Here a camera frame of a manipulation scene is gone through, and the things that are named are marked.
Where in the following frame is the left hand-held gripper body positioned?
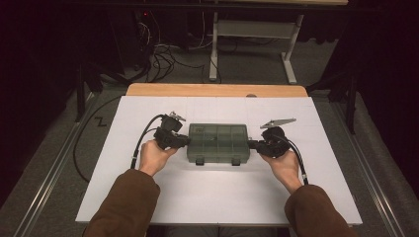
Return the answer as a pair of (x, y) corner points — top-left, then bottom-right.
(153, 112), (187, 150)

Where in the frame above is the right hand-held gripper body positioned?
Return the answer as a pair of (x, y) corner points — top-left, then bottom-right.
(258, 118), (297, 159)

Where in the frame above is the grey plastic compartment box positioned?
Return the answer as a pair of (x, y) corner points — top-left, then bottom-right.
(186, 122), (252, 167)

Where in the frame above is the person's left hand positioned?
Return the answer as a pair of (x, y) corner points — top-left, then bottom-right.
(138, 139), (180, 178)

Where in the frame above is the person's right hand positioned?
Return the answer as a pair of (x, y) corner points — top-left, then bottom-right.
(260, 149), (303, 195)

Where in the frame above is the white table cover sheet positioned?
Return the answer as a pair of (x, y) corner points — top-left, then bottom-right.
(74, 95), (364, 227)

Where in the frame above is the black metal stand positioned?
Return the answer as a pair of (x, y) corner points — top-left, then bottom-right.
(306, 70), (360, 135)
(74, 61), (104, 123)

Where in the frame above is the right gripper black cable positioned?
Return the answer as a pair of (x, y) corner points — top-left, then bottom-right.
(273, 132), (310, 187)

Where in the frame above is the tangle of floor cables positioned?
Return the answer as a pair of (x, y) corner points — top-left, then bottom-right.
(131, 19), (207, 84)

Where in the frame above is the long black floor cable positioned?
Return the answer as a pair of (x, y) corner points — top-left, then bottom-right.
(72, 96), (123, 184)

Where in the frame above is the aluminium floor rail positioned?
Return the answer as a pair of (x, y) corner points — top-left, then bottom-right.
(13, 92), (101, 237)
(330, 101), (407, 237)

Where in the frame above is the white metal desk frame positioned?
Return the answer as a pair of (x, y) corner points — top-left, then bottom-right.
(209, 11), (305, 85)

